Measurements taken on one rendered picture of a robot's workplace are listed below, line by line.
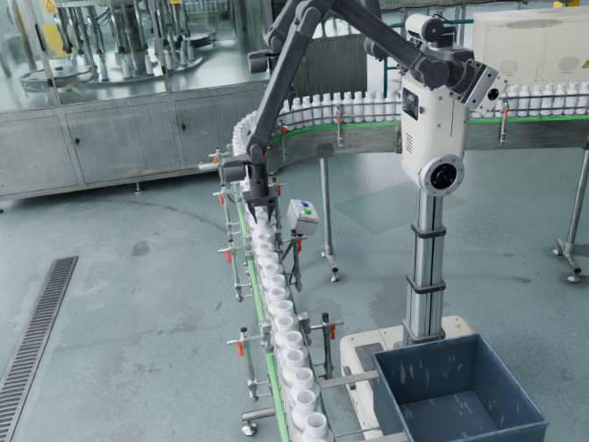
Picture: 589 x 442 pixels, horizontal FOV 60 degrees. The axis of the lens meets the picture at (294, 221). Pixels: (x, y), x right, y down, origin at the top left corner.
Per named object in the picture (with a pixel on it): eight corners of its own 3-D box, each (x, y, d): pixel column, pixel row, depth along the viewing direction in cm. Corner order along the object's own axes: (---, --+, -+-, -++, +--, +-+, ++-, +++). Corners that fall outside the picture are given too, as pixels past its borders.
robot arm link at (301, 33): (326, 13, 129) (317, 9, 138) (305, 3, 127) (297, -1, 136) (263, 164, 145) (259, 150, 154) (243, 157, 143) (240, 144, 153)
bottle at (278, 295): (277, 332, 140) (271, 283, 133) (297, 336, 138) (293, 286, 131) (269, 347, 135) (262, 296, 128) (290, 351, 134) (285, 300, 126)
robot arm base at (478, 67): (472, 60, 152) (450, 97, 156) (450, 48, 149) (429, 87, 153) (487, 65, 144) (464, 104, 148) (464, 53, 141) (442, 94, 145)
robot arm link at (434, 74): (329, -31, 125) (320, -33, 133) (297, 19, 129) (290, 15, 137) (455, 70, 142) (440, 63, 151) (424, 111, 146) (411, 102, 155)
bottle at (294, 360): (318, 412, 115) (314, 357, 108) (295, 424, 113) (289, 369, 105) (304, 395, 120) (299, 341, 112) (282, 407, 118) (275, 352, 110)
